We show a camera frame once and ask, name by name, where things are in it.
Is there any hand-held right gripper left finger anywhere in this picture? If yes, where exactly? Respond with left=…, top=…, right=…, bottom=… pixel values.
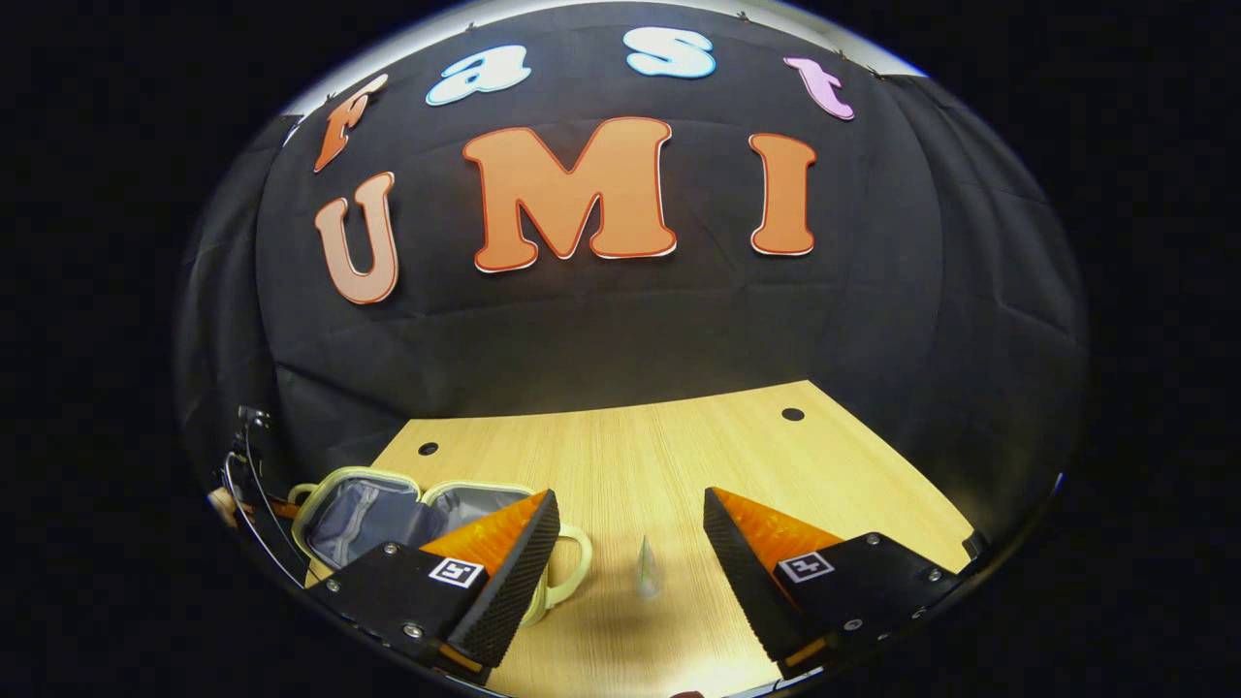
left=308, top=490, right=562, bottom=672

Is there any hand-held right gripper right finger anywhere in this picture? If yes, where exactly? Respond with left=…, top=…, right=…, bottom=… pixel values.
left=702, top=488, right=971, bottom=668

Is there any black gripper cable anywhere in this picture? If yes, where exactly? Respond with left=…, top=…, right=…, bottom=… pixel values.
left=242, top=423, right=313, bottom=568

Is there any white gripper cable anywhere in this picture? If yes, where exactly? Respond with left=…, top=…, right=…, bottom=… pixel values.
left=221, top=452, right=309, bottom=587

